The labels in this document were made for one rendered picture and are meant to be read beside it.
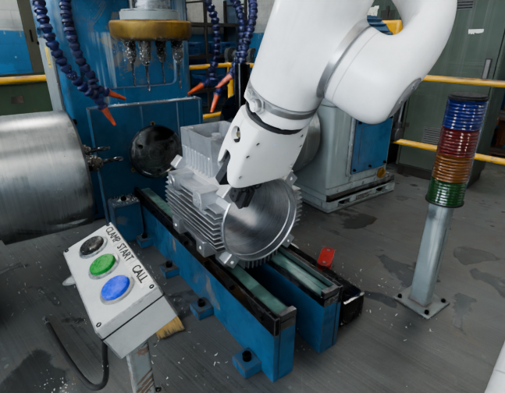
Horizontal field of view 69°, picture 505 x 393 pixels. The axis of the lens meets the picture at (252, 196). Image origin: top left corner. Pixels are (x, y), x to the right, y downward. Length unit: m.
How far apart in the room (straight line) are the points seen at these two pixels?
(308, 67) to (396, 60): 0.08
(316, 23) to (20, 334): 0.73
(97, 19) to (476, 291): 1.10
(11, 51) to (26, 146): 5.34
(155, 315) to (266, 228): 0.37
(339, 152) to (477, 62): 2.69
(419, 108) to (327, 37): 3.52
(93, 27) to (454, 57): 3.14
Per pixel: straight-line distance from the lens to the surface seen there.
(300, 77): 0.37
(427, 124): 3.86
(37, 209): 0.77
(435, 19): 0.38
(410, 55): 0.36
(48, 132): 0.78
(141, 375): 0.56
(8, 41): 6.08
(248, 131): 0.42
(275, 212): 0.72
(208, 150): 0.64
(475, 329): 0.84
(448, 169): 0.70
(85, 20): 1.09
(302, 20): 0.35
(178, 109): 1.04
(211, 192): 0.60
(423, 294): 0.83
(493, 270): 1.05
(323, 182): 1.13
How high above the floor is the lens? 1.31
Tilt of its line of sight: 24 degrees down
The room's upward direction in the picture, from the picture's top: straight up
